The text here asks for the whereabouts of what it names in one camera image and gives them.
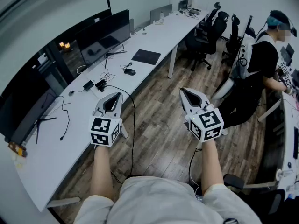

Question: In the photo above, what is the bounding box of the person's left forearm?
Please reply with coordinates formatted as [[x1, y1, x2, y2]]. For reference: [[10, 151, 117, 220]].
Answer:
[[90, 145, 115, 202]]

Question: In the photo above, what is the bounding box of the person's right forearm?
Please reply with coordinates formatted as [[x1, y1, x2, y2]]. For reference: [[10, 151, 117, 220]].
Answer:
[[200, 140, 225, 196]]

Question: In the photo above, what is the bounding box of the black power cable with plug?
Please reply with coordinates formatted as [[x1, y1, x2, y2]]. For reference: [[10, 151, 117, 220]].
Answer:
[[41, 95, 71, 141]]

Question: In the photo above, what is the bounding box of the large black curved monitor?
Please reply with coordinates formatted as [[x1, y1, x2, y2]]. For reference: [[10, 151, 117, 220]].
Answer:
[[76, 8, 131, 70]]

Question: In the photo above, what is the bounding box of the black mouse pad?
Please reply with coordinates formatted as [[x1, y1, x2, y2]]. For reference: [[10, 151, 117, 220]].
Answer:
[[131, 49, 162, 66]]

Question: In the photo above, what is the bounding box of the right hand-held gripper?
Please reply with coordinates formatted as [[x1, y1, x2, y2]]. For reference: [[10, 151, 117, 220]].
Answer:
[[178, 87, 225, 144]]

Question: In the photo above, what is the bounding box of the orange snack packet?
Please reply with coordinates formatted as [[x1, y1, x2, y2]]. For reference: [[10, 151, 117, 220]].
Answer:
[[8, 141, 28, 158]]

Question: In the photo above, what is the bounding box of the black flat monitor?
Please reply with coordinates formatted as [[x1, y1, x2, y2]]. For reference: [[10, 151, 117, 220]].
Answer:
[[0, 78, 59, 147]]

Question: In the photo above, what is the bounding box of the person's white shirt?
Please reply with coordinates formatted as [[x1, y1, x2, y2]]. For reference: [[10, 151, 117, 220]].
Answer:
[[73, 175, 263, 224]]

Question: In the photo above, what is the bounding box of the thin black tangled cable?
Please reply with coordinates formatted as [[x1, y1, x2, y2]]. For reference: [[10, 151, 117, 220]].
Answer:
[[100, 71, 117, 82]]

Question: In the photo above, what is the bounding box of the white desk leg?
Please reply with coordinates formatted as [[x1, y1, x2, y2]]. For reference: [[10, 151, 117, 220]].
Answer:
[[168, 45, 178, 79], [45, 196, 81, 209]]

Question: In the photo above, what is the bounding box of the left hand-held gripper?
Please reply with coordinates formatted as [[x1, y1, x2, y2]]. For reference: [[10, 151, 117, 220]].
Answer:
[[88, 91, 129, 148]]

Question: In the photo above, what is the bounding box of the white shell office chair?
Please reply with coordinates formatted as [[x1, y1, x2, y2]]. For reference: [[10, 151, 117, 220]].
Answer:
[[211, 14, 254, 100]]

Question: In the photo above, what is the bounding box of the black and white gripper cable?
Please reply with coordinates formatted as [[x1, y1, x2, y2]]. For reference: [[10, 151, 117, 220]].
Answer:
[[188, 148, 202, 195]]

